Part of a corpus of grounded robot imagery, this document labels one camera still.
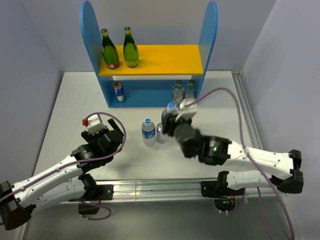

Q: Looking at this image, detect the silver blue can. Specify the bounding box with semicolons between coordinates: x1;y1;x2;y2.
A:
113;81;126;103
156;122;168;144

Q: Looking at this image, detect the blue label water bottle front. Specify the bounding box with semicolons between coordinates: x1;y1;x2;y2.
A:
161;102;177;124

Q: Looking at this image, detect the blue label water bottle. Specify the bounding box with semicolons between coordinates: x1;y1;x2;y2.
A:
141;118;156;147
161;102;177;124

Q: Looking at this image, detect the green glass bottle orange label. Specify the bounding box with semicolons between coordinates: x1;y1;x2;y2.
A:
100;28;120;70

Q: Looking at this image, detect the green glass bottle gold cap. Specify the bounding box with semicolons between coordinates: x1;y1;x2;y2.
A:
123;26;139;68

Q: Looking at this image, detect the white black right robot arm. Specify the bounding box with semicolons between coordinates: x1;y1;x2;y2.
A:
161;113;304;198

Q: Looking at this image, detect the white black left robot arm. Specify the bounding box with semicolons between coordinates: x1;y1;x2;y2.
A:
0;114;126;231

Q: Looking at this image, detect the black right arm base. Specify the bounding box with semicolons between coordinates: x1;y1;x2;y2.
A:
200;180;245;212

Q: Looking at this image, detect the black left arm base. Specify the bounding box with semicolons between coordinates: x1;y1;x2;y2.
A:
78;184;114;216

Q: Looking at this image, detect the blue and yellow shelf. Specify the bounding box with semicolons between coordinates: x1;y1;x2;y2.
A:
79;0;219;108

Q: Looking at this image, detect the blue label water bottle rear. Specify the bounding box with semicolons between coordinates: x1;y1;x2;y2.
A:
141;118;156;147

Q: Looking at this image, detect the clear soda water bottle right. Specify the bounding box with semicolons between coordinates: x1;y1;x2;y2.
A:
184;79;196;99

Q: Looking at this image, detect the clear soda water bottle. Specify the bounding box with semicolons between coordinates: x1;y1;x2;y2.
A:
172;80;185;105
184;79;196;99

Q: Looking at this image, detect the clear soda water bottle left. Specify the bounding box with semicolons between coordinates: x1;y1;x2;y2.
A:
172;80;185;105

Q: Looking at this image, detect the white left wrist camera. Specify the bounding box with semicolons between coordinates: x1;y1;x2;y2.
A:
82;114;106;135

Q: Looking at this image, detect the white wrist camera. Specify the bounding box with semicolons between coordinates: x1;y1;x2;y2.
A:
82;114;106;135
175;98;198;123

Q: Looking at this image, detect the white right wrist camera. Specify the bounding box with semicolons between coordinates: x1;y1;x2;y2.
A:
175;98;198;123

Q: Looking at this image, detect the aluminium front rail frame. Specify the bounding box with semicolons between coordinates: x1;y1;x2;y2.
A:
12;174;301;240

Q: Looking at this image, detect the aluminium rail frame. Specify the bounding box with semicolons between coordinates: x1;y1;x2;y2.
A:
12;174;301;240
231;71;264;150

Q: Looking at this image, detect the aluminium right rail frame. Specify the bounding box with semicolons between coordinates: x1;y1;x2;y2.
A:
231;71;264;150

